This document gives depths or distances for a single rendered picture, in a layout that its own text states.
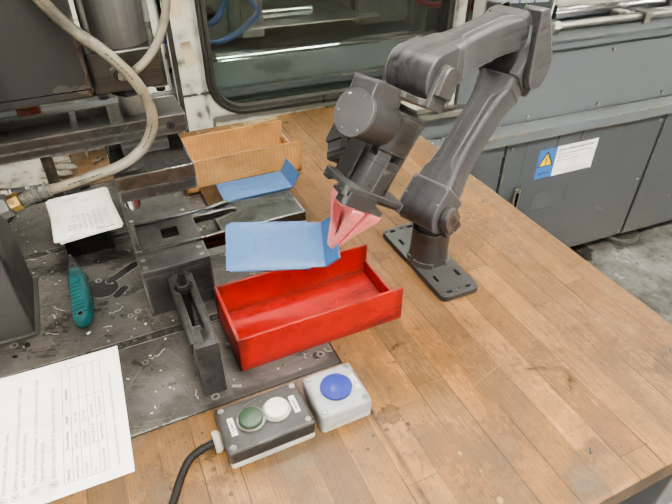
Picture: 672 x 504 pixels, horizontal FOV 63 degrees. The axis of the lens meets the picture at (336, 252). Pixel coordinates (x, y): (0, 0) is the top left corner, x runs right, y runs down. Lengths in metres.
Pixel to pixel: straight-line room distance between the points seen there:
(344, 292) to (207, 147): 0.52
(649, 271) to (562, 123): 0.90
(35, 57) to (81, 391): 0.41
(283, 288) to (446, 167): 0.31
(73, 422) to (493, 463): 0.51
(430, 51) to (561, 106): 1.37
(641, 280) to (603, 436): 1.87
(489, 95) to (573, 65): 1.13
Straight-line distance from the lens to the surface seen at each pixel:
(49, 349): 0.89
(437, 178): 0.85
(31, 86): 0.73
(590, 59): 2.05
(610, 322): 0.92
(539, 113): 2.00
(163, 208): 0.96
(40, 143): 0.79
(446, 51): 0.71
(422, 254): 0.90
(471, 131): 0.87
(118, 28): 0.74
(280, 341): 0.76
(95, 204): 1.08
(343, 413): 0.69
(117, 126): 0.78
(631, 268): 2.66
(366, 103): 0.64
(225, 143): 1.25
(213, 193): 1.11
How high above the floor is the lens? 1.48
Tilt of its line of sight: 38 degrees down
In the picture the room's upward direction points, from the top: straight up
